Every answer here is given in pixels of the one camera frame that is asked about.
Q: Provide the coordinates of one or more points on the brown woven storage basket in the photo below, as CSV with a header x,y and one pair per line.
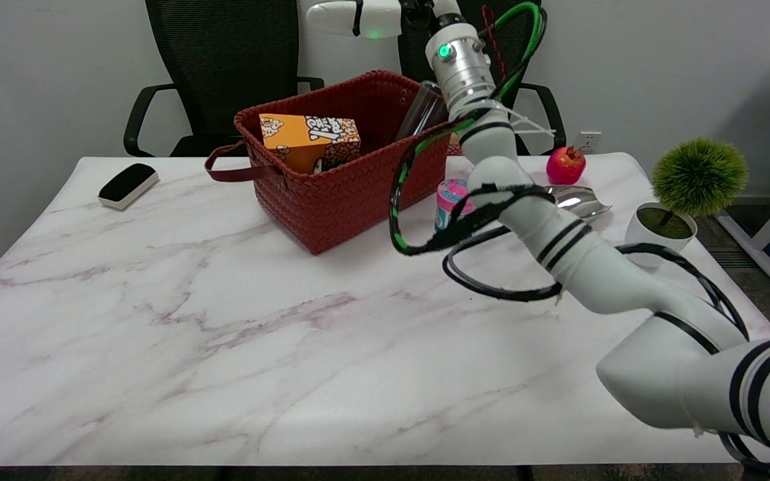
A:
x,y
345,200

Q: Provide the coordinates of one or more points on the black white board eraser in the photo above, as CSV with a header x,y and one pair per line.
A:
x,y
125,184

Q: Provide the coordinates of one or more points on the orange popcorn box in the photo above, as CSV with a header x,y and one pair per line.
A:
x,y
305,140

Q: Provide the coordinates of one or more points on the green ball plant white pot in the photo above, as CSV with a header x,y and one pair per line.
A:
x,y
696,177

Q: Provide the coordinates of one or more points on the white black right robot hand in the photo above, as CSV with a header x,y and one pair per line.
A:
x,y
338,18

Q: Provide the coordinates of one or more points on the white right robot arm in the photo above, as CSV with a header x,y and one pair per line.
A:
x,y
625,280

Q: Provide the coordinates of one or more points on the white wall outlet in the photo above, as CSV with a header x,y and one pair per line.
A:
x,y
589,141

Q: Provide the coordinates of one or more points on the black mesh office chair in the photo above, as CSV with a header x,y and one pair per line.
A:
x,y
418,53
224,53

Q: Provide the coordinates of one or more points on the black transparent water bottle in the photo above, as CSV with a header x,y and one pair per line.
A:
x,y
424,110

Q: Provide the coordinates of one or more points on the silver metal bowl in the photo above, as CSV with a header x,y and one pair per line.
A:
x,y
579,200

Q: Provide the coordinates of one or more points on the red pomegranate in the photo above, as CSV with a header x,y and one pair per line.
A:
x,y
565,166

